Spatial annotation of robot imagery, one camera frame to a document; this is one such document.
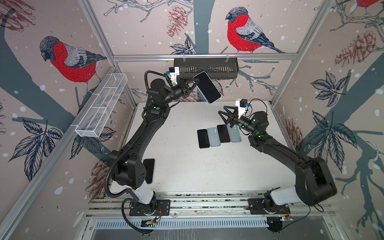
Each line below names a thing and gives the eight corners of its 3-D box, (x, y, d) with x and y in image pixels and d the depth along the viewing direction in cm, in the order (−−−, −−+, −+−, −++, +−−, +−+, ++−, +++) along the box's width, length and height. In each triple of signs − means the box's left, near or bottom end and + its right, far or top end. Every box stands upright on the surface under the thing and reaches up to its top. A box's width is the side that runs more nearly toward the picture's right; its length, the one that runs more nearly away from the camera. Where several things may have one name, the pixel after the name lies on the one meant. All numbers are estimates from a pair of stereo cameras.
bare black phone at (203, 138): (199, 148, 99) (199, 146, 97) (196, 131, 108) (196, 129, 105) (209, 147, 99) (210, 145, 97) (206, 130, 108) (206, 128, 106)
